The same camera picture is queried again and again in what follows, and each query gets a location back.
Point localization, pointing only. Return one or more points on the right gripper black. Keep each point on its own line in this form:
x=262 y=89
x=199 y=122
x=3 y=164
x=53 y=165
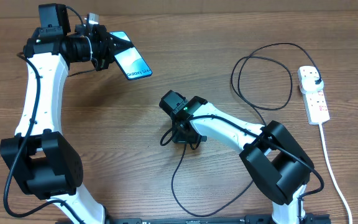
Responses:
x=181 y=137

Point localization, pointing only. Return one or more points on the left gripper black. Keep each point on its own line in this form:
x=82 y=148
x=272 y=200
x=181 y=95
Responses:
x=107 y=48

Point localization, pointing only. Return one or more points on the smartphone with blue screen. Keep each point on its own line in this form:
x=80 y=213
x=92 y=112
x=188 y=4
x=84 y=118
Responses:
x=132 y=64

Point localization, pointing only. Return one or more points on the white power strip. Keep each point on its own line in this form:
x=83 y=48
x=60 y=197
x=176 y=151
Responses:
x=315 y=103

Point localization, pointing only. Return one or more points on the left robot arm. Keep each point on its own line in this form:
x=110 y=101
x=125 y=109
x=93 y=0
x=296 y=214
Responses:
x=40 y=160

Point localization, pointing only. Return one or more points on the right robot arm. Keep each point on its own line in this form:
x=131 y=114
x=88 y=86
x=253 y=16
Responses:
x=277 y=164

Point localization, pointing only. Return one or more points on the white charger plug adapter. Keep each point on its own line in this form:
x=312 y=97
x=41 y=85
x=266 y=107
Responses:
x=310 y=85

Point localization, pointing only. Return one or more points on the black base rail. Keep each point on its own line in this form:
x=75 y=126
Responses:
x=248 y=219

